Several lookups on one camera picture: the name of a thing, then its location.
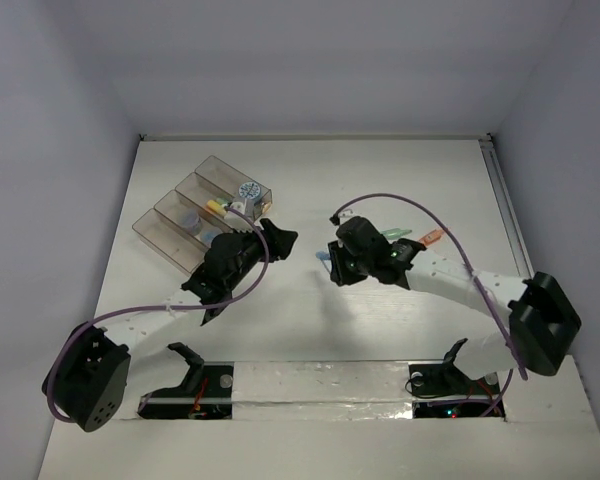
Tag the yellow highlighter pen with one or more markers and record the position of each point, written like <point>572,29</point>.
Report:
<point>216,208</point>

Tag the blue slime jar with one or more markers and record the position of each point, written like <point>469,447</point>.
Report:
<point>250,193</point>

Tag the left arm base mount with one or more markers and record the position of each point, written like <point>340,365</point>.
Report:
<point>204,393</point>

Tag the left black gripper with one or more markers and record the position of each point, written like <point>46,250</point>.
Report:
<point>266,239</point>

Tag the orange clear clip pen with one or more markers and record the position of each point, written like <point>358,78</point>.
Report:
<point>431,237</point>

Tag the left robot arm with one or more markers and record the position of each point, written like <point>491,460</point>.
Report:
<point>86,383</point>

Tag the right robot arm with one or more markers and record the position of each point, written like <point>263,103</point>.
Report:
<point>459,283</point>

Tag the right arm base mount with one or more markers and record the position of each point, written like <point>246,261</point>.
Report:
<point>441,391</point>

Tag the small clear blue jar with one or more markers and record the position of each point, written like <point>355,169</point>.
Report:
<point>206,236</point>

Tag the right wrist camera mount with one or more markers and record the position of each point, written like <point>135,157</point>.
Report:
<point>342,216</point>

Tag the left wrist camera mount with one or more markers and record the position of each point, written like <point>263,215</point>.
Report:
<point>244,206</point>

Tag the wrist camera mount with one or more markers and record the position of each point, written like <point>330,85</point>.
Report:
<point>342,216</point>
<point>244,206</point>

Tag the aluminium rail right edge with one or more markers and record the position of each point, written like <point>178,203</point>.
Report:
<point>517,240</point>

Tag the smoky clear drawer organizer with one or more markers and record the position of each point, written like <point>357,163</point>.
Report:
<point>158,228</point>

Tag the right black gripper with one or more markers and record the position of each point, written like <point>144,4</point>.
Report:
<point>340,272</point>

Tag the green clear clip pen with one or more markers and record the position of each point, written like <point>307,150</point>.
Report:
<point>395,233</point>

